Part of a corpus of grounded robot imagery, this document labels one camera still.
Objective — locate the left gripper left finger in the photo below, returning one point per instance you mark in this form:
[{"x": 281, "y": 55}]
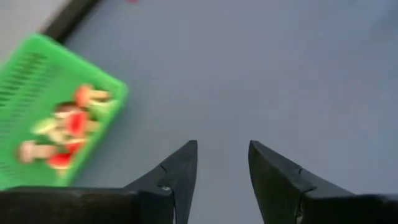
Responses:
[{"x": 177, "y": 180}]

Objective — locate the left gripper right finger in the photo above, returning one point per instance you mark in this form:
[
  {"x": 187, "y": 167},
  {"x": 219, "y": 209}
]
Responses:
[{"x": 276, "y": 183}]

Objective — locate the beige mushroom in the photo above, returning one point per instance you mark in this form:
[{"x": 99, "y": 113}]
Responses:
[{"x": 29, "y": 151}]

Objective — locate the green plastic basket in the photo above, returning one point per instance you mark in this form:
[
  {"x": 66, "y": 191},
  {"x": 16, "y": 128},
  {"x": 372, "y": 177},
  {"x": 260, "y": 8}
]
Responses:
[{"x": 18, "y": 77}]

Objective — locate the pale green vegetable piece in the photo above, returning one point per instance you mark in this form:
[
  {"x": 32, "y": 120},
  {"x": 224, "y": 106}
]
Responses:
[
  {"x": 43, "y": 126},
  {"x": 101, "y": 109}
]

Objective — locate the black aluminium table frame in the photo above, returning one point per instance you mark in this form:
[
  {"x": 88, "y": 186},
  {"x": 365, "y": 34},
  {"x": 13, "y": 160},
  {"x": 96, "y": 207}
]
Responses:
[{"x": 66, "y": 18}]

